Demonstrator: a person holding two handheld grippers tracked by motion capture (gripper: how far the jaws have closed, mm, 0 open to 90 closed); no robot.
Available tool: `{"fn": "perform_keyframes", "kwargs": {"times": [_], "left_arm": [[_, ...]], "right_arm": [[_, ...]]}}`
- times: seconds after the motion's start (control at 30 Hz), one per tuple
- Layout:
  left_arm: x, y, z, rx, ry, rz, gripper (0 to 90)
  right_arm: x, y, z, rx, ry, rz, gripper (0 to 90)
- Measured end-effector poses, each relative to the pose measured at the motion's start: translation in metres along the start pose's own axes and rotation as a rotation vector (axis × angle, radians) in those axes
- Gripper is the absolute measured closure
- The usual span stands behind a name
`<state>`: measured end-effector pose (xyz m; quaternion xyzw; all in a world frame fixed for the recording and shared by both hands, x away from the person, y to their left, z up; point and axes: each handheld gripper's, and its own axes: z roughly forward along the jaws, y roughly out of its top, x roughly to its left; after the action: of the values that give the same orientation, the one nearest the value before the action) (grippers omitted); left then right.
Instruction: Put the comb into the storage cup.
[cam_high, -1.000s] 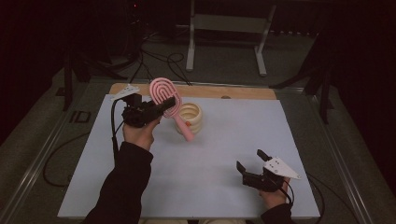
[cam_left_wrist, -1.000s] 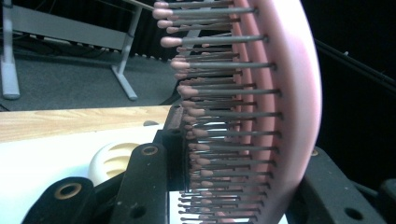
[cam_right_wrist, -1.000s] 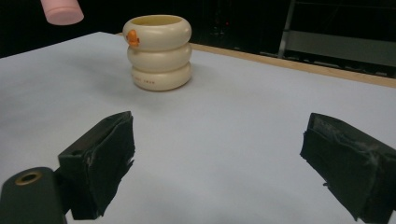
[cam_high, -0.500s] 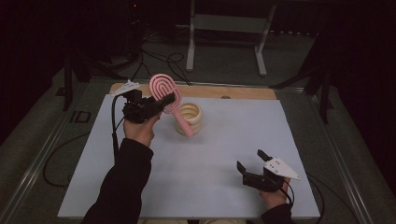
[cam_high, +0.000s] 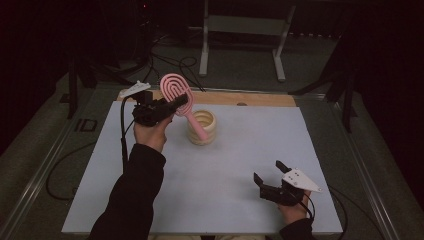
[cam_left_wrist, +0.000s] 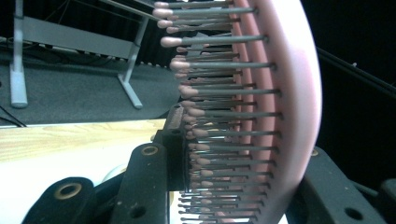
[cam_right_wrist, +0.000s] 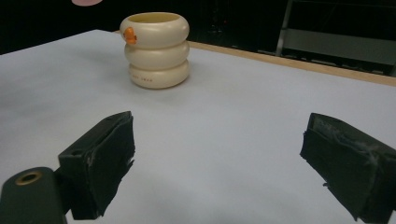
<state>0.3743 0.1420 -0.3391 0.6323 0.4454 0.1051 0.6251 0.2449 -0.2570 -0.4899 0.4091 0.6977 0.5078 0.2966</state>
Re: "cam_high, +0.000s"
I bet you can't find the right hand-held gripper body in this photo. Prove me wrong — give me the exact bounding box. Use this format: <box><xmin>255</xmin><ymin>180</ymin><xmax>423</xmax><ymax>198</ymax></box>
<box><xmin>259</xmin><ymin>168</ymin><xmax>324</xmax><ymax>207</ymax></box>

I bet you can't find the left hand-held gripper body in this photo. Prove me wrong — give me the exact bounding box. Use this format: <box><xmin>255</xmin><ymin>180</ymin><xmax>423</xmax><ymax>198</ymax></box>
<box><xmin>119</xmin><ymin>80</ymin><xmax>175</xmax><ymax>128</ymax></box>

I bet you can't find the pink hairbrush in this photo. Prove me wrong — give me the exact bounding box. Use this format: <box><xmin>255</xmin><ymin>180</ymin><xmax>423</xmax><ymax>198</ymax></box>
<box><xmin>159</xmin><ymin>73</ymin><xmax>209</xmax><ymax>142</ymax></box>

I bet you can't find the cream ringed cup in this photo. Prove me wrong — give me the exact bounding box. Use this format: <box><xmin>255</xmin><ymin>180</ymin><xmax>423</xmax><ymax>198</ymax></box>
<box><xmin>186</xmin><ymin>109</ymin><xmax>218</xmax><ymax>146</ymax></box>

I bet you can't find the person's right hand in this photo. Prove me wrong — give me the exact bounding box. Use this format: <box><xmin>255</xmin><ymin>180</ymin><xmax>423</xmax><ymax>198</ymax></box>
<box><xmin>277</xmin><ymin>190</ymin><xmax>313</xmax><ymax>226</ymax></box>

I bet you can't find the person's left hand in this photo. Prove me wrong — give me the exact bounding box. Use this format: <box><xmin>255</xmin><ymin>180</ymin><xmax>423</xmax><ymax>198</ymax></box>
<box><xmin>133</xmin><ymin>113</ymin><xmax>175</xmax><ymax>154</ymax></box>

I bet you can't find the black floor stand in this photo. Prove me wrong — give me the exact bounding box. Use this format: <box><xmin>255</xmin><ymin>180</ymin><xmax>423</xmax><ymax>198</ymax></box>
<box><xmin>288</xmin><ymin>63</ymin><xmax>358</xmax><ymax>134</ymax></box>
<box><xmin>59</xmin><ymin>54</ymin><xmax>134</xmax><ymax>121</ymax></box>

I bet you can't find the white metal stand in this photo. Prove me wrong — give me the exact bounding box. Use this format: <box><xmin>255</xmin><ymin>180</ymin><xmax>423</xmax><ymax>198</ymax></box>
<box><xmin>189</xmin><ymin>0</ymin><xmax>298</xmax><ymax>83</ymax></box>

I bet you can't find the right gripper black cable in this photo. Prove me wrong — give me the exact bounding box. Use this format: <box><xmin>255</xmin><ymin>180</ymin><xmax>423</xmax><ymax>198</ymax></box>
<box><xmin>294</xmin><ymin>191</ymin><xmax>316</xmax><ymax>223</ymax></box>

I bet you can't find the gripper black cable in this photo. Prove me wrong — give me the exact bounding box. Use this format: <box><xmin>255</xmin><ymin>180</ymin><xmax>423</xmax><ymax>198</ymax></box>
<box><xmin>119</xmin><ymin>95</ymin><xmax>138</xmax><ymax>174</ymax></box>
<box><xmin>294</xmin><ymin>191</ymin><xmax>316</xmax><ymax>223</ymax></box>

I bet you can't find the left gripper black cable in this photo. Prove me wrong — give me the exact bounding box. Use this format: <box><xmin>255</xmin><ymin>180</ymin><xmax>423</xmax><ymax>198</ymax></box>
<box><xmin>119</xmin><ymin>95</ymin><xmax>138</xmax><ymax>174</ymax></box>

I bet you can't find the black floor cable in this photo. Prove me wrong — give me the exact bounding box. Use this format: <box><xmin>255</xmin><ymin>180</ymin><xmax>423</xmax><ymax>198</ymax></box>
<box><xmin>45</xmin><ymin>142</ymin><xmax>98</xmax><ymax>202</ymax></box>
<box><xmin>328</xmin><ymin>184</ymin><xmax>384</xmax><ymax>240</ymax></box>
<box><xmin>146</xmin><ymin>31</ymin><xmax>206</xmax><ymax>93</ymax></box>

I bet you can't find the aluminium floor rail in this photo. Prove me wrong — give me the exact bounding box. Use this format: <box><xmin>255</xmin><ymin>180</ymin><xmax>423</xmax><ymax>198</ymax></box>
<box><xmin>0</xmin><ymin>84</ymin><xmax>101</xmax><ymax>240</ymax></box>
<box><xmin>328</xmin><ymin>96</ymin><xmax>424</xmax><ymax>240</ymax></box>

